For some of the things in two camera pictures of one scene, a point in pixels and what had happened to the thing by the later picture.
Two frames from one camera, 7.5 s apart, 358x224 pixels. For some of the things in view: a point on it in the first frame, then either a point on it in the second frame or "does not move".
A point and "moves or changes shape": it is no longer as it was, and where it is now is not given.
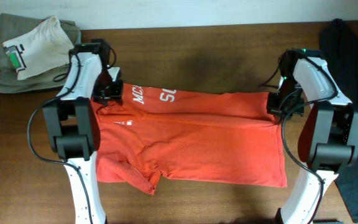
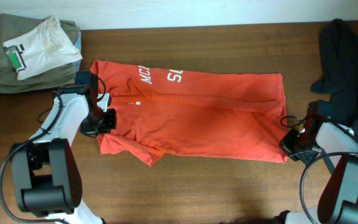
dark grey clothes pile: [353, 64] does not move
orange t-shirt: [168, 132] moves or changes shape
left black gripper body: [104, 87] to [98, 121]
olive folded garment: [5, 79] does not move
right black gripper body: [288, 94] to [299, 147]
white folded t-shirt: [44, 48] does not move
